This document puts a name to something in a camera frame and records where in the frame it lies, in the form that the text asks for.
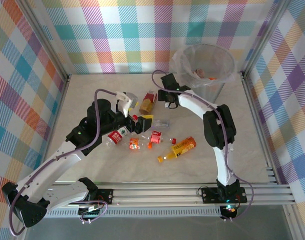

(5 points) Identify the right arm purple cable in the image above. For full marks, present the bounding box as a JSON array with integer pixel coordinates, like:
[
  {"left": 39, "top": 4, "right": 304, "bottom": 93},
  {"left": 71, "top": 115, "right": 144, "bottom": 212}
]
[{"left": 151, "top": 69, "right": 255, "bottom": 222}]

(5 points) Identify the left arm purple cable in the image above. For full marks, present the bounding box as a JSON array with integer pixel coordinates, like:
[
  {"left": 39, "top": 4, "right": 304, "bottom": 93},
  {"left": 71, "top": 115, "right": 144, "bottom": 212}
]
[{"left": 9, "top": 88, "right": 118, "bottom": 237}]

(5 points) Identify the red label red cap bottle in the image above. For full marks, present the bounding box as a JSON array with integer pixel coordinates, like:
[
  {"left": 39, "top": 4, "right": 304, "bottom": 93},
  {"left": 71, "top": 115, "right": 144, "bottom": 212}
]
[{"left": 141, "top": 129, "right": 178, "bottom": 145}]

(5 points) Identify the clear plastic bin liner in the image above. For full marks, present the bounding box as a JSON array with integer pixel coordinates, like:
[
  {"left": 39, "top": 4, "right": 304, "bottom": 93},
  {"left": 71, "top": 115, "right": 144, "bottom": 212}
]
[{"left": 171, "top": 44, "right": 237, "bottom": 88}]

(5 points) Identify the thin aluminium frame rail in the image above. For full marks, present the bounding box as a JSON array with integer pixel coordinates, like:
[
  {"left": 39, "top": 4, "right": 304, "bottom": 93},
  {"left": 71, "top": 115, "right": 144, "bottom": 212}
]
[{"left": 68, "top": 72, "right": 175, "bottom": 76}]

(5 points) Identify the red white label water bottle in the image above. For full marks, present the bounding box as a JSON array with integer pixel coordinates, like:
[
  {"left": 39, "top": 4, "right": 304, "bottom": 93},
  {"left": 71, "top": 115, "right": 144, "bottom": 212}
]
[{"left": 106, "top": 114, "right": 139, "bottom": 148}]

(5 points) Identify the orange juice bottle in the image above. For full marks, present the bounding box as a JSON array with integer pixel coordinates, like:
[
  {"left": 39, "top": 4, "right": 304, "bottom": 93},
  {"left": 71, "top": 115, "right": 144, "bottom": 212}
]
[{"left": 157, "top": 136, "right": 197, "bottom": 163}]

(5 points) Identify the wide slotted aluminium rail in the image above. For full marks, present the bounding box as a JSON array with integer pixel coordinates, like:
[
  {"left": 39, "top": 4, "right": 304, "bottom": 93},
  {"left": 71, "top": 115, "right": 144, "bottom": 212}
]
[{"left": 96, "top": 182, "right": 297, "bottom": 206}]

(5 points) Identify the small controller board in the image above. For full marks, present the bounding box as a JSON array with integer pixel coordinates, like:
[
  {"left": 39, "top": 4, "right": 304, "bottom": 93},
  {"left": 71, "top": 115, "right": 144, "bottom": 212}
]
[
  {"left": 78, "top": 203, "right": 104, "bottom": 225},
  {"left": 220, "top": 203, "right": 238, "bottom": 221}
]

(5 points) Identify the aluminium frame post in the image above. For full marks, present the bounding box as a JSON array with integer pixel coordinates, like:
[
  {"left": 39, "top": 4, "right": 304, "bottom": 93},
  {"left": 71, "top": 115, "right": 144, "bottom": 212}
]
[
  {"left": 242, "top": 0, "right": 297, "bottom": 78},
  {"left": 17, "top": 0, "right": 71, "bottom": 83}
]

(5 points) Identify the small orange label bottle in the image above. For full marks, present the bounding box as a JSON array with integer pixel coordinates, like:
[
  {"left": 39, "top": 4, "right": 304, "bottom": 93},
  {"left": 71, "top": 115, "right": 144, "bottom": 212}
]
[{"left": 128, "top": 137, "right": 154, "bottom": 152}]

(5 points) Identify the aluminium side rail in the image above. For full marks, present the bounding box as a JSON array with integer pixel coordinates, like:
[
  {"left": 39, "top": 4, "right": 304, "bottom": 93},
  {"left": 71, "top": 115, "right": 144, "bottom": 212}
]
[
  {"left": 48, "top": 74, "right": 72, "bottom": 156},
  {"left": 241, "top": 72, "right": 280, "bottom": 186}
]

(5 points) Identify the clear bin with plastic liner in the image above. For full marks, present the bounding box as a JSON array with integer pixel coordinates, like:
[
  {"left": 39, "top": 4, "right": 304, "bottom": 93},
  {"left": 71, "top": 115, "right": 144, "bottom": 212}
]
[{"left": 178, "top": 44, "right": 237, "bottom": 105}]

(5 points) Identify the clear crushed plastic bottle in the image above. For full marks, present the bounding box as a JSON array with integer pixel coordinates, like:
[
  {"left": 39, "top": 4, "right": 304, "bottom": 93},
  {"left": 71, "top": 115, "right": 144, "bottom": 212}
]
[{"left": 152, "top": 119, "right": 171, "bottom": 130}]

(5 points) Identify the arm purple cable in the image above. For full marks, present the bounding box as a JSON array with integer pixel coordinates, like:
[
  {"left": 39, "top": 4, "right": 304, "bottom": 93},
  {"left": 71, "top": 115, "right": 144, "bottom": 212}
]
[
  {"left": 151, "top": 69, "right": 255, "bottom": 222},
  {"left": 9, "top": 88, "right": 118, "bottom": 237}
]

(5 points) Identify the red brown drink container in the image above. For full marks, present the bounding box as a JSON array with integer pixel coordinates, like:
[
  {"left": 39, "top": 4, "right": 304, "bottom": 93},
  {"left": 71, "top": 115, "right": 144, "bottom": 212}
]
[{"left": 139, "top": 91, "right": 158, "bottom": 115}]

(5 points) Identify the grey slotted cable duct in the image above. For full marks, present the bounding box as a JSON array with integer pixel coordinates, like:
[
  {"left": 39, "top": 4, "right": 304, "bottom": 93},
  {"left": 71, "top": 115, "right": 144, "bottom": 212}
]
[{"left": 46, "top": 207, "right": 222, "bottom": 218}]

